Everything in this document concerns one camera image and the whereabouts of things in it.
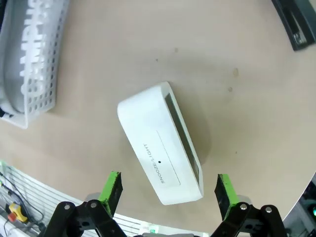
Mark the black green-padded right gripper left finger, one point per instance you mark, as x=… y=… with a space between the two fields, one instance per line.
x=111 y=192

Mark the white digital alarm clock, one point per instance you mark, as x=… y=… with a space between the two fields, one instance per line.
x=148 y=128

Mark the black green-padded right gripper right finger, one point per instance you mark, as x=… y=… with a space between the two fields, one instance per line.
x=225 y=195

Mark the grey pouch with white lettering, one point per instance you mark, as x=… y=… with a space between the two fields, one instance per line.
x=14 y=61

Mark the white perforated plastic basket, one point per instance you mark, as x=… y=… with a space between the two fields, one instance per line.
x=42 y=93

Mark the white slotted panel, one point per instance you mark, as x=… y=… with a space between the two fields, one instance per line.
x=37 y=185

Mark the yellow emergency stop button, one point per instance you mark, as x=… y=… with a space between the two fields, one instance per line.
x=17 y=212

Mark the black stapler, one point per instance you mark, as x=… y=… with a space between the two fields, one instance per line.
x=296 y=24

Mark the grey equipment with green light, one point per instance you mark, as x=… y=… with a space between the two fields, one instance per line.
x=308 y=209

